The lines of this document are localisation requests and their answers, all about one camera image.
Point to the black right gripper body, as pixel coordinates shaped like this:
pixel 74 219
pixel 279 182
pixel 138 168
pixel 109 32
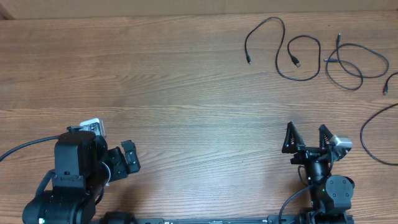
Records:
pixel 304 154

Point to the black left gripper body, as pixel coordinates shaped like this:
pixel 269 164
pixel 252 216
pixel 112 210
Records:
pixel 117 168

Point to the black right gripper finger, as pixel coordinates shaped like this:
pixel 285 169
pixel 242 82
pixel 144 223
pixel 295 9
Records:
pixel 325 136
pixel 293 141

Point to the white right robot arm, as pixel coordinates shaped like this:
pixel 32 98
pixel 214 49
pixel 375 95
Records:
pixel 330 195

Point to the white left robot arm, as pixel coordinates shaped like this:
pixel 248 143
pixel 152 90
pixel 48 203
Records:
pixel 70 205

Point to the brown cardboard back panel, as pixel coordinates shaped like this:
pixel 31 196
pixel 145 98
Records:
pixel 60 9

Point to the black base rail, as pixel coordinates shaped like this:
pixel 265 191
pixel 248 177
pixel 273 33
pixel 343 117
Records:
pixel 120 217

